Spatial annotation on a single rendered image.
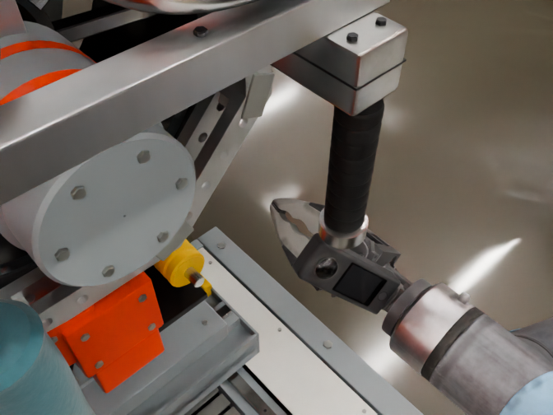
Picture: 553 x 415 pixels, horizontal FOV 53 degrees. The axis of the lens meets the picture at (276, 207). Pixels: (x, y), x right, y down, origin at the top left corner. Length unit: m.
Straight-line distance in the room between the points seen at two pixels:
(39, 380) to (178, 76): 0.31
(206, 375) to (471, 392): 0.62
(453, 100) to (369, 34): 1.60
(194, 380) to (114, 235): 0.72
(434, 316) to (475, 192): 1.11
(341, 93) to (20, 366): 0.32
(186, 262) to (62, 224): 0.40
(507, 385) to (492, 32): 1.93
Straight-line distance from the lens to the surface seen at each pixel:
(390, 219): 1.54
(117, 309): 0.71
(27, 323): 0.51
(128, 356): 0.80
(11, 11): 0.47
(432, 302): 0.58
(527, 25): 2.48
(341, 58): 0.37
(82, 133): 0.29
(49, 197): 0.36
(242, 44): 0.32
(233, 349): 1.13
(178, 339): 1.06
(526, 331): 0.71
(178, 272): 0.77
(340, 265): 0.56
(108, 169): 0.37
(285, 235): 0.66
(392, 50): 0.39
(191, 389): 1.08
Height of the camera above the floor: 1.14
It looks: 48 degrees down
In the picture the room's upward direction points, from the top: straight up
